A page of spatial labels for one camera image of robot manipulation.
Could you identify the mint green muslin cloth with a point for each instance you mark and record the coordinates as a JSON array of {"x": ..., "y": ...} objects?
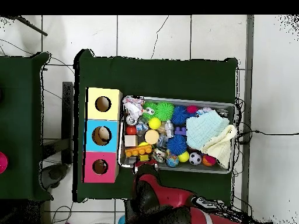
[{"x": 205, "y": 128}]

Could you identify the cream yellow muslin cloth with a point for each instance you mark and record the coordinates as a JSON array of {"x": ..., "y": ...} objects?
[{"x": 224, "y": 147}]

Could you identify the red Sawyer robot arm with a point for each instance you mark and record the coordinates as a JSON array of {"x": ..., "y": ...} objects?
[{"x": 163, "y": 196}]

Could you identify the wooden box with three holes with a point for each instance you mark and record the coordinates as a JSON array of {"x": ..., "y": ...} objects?
[{"x": 111, "y": 140}]

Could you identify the shallow clear mesh bin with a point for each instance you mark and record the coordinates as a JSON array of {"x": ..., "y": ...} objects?
[{"x": 226, "y": 169}]

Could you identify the orange toy building blocks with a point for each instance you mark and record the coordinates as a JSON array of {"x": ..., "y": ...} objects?
[{"x": 138, "y": 150}]

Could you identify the blue globe ball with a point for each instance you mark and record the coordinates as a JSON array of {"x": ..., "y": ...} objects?
[{"x": 172, "y": 161}]

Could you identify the small wooden cube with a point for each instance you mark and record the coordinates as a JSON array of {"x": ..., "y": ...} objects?
[{"x": 131, "y": 141}]

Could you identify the round orange disc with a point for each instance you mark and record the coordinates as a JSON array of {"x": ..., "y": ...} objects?
[{"x": 152, "y": 136}]

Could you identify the blue spiky ball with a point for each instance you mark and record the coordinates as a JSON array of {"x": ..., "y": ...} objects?
[
  {"x": 180, "y": 115},
  {"x": 177, "y": 145}
]

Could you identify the green furry googly-eyed toy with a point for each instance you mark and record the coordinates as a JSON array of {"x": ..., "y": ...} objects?
[{"x": 149, "y": 111}]

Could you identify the green spiky ball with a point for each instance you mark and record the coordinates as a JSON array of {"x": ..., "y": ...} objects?
[{"x": 164, "y": 111}]

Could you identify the colourful printed packet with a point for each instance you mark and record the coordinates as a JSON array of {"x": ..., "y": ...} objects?
[{"x": 133, "y": 106}]

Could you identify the blue ball on floor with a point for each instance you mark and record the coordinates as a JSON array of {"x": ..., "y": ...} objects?
[{"x": 121, "y": 220}]

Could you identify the dark green table cloth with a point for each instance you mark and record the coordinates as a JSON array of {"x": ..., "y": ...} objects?
[{"x": 154, "y": 77}]

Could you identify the black upright panel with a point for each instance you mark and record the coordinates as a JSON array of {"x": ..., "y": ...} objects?
[{"x": 67, "y": 116}]

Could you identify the grey stand base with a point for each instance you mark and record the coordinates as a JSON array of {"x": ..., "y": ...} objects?
[{"x": 53, "y": 175}]

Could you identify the green covered side table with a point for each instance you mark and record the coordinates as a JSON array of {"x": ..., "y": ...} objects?
[{"x": 21, "y": 126}]

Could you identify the pink round object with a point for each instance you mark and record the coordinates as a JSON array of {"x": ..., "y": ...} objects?
[{"x": 3, "y": 162}]

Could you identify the black rod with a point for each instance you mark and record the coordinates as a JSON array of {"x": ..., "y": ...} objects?
[{"x": 28, "y": 25}]

